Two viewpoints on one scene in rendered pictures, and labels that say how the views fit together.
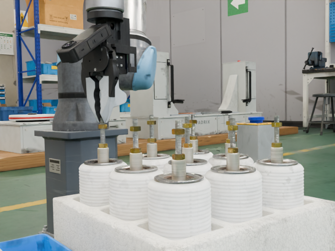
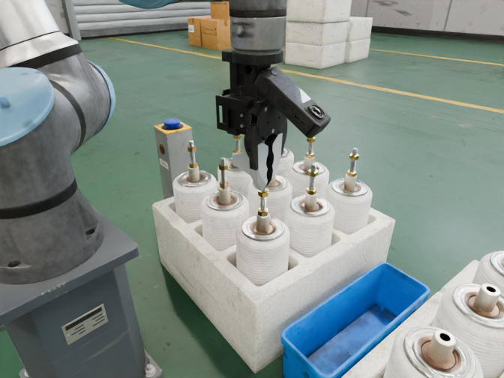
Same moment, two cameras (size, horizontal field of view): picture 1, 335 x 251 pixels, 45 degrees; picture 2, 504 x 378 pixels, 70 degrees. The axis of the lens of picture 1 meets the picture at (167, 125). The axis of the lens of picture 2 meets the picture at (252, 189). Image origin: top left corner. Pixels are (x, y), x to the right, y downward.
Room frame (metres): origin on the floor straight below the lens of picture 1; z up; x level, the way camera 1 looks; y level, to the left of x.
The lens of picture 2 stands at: (0.82, 0.65, 0.62)
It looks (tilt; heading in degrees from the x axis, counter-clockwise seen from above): 29 degrees down; 269
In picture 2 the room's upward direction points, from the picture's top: straight up
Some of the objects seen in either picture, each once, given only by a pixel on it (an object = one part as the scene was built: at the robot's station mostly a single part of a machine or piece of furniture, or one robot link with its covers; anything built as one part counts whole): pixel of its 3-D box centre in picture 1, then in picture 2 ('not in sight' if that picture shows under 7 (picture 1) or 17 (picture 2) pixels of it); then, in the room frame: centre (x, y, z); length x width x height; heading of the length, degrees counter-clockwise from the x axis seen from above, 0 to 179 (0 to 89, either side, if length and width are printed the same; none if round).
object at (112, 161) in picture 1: (103, 162); (262, 228); (0.79, 0.13, 0.25); 0.08 x 0.08 x 0.01
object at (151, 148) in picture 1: (152, 151); (224, 195); (0.86, 0.03, 0.26); 0.02 x 0.02 x 0.03
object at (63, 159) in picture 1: (82, 183); (72, 319); (1.10, 0.24, 0.15); 0.19 x 0.19 x 0.30; 44
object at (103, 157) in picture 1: (103, 156); (262, 221); (0.79, 0.13, 0.26); 0.02 x 0.02 x 0.03
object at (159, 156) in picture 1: (152, 157); (224, 200); (0.86, 0.03, 0.25); 0.08 x 0.08 x 0.01
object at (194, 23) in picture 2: not in sight; (203, 31); (1.35, -4.09, 0.15); 0.30 x 0.24 x 0.30; 43
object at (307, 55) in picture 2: not in sight; (315, 52); (0.20, -2.84, 0.09); 0.39 x 0.39 x 0.18; 48
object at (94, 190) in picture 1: (104, 207); (262, 268); (0.79, 0.13, 0.16); 0.10 x 0.10 x 0.18
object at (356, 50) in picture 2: not in sight; (341, 48); (-0.10, -3.12, 0.09); 0.39 x 0.39 x 0.18; 48
